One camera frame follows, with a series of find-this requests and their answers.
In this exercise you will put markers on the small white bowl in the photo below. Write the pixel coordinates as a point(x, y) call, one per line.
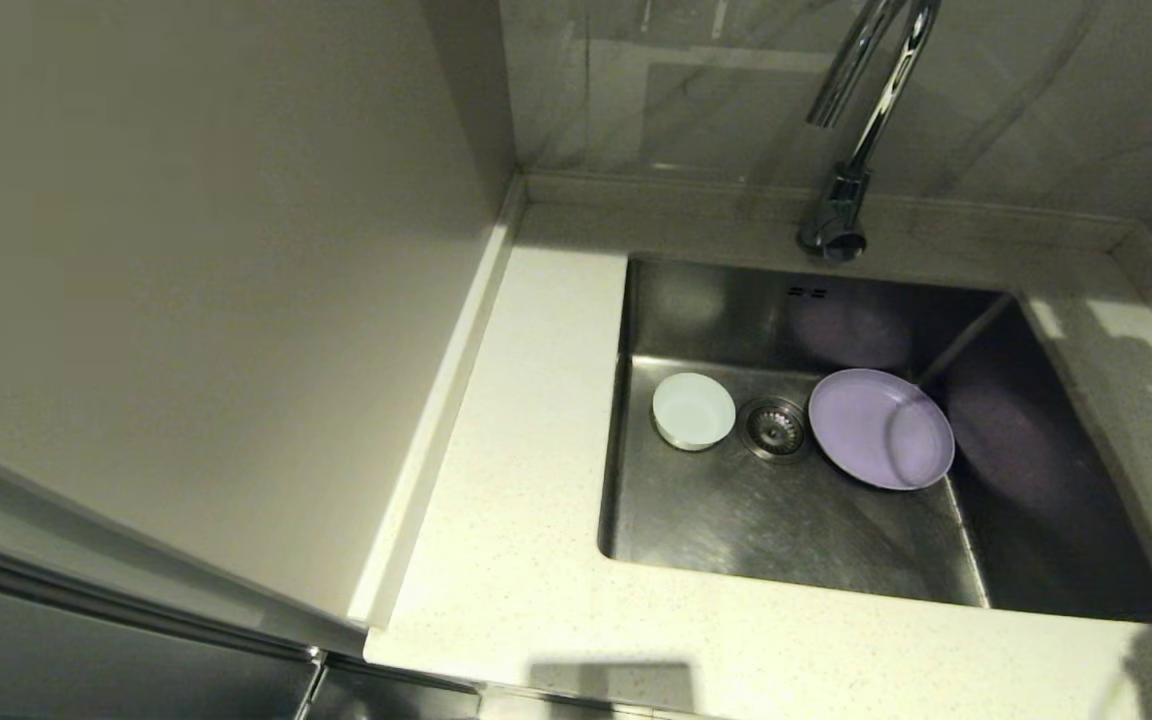
point(693, 410)

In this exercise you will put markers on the chrome kitchen faucet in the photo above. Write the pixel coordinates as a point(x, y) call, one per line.
point(836, 215)

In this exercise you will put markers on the purple plastic plate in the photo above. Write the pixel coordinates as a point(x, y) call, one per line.
point(866, 430)

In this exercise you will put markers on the metal sink drain strainer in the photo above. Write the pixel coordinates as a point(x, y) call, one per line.
point(774, 428)

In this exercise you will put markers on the stainless steel sink basin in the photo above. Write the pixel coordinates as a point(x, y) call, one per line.
point(736, 530)

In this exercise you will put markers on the white edge trim strip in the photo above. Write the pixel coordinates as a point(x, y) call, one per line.
point(436, 420)

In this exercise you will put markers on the tall beige cabinet side panel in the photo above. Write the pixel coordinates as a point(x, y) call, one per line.
point(186, 300)

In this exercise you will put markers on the metal door trim strip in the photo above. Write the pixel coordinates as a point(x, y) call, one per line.
point(136, 607)

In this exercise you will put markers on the grey glossy cabinet door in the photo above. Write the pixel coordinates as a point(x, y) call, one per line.
point(86, 670)

